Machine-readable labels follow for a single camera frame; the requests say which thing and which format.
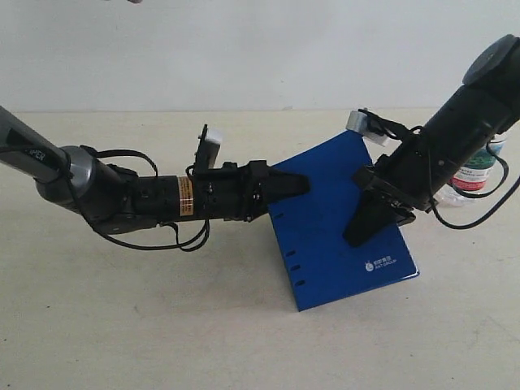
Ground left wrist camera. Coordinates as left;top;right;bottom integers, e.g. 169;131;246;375
194;124;223;173

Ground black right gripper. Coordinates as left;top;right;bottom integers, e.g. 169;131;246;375
343;133;441;247

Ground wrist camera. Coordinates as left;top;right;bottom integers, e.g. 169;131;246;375
194;124;223;173
345;110;391;146

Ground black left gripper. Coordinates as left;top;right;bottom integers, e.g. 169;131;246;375
193;160;310;222

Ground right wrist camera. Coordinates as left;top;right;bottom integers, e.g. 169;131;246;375
345;110;391;146

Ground blue ring binder notebook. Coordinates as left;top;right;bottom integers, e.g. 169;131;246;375
268;131;419;311

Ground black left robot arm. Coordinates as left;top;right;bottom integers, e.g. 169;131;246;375
1;109;310;235

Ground clear plastic water bottle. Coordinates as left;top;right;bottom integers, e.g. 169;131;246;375
435;134;507;207

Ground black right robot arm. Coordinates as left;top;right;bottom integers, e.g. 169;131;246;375
343;34;519;247

